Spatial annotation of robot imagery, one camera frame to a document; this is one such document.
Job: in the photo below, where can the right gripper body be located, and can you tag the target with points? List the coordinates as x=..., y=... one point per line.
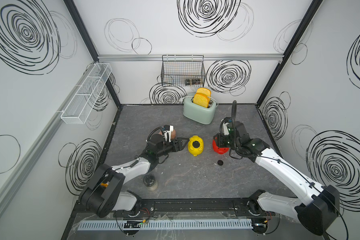
x=224, y=141

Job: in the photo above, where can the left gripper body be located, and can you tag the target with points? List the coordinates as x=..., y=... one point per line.
x=167, y=148

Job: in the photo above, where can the yellow piggy bank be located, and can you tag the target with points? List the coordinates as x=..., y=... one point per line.
x=197, y=152

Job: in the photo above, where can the red piggy bank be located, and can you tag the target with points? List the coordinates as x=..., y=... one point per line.
x=217, y=149

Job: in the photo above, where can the pink piggy bank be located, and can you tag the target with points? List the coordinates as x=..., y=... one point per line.
x=161, y=131

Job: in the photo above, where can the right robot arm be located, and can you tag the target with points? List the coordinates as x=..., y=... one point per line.
x=315, y=206

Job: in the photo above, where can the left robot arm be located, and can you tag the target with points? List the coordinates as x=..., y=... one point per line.
x=103, y=193

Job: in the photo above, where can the clear jar with white contents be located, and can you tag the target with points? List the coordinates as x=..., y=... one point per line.
x=150, y=182

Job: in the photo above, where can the mint green toaster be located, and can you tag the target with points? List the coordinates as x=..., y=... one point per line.
x=197, y=113

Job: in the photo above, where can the front toast slice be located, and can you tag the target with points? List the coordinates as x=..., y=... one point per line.
x=201, y=100

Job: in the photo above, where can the toast slice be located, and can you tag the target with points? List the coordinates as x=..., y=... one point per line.
x=204, y=91
x=201, y=100

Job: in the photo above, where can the back toast slice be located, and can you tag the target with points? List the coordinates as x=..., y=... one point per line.
x=204, y=91

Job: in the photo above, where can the small jars in basket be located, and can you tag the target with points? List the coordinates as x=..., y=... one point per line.
x=194, y=82

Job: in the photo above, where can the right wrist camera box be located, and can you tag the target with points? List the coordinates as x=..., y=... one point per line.
x=225, y=129

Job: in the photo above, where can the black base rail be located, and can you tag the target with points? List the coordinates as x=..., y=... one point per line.
x=239, y=207

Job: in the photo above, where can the black wire wall basket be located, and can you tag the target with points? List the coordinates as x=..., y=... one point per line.
x=177, y=68

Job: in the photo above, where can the white slotted cable duct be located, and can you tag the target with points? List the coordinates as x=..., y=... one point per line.
x=155, y=225

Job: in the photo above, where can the white wire wall shelf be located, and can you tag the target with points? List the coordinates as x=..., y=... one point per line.
x=83, y=102

